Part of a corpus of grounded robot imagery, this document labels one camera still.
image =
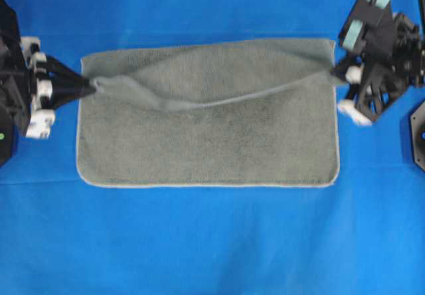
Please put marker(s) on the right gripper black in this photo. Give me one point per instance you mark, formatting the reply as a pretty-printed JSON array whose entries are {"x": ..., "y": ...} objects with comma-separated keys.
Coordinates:
[{"x": 377, "y": 81}]

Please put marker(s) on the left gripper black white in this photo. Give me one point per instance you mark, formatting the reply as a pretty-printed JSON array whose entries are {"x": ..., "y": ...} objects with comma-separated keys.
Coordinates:
[{"x": 47, "y": 95}]

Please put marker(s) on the large grey towel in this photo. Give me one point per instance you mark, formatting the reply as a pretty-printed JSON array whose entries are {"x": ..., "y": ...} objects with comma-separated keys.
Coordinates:
[{"x": 248, "y": 113}]

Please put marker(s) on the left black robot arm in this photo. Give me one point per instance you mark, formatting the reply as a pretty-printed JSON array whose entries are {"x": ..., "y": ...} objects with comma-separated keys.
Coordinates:
[{"x": 14, "y": 69}]

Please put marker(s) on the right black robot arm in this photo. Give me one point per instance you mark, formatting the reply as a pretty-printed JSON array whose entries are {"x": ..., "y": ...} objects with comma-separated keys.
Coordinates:
[{"x": 370, "y": 26}]

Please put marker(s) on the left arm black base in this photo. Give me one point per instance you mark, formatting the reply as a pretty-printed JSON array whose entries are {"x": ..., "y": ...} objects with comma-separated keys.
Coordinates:
[{"x": 5, "y": 142}]

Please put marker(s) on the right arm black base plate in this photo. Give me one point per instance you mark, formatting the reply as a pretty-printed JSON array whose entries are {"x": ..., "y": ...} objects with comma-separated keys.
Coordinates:
[{"x": 412, "y": 136}]

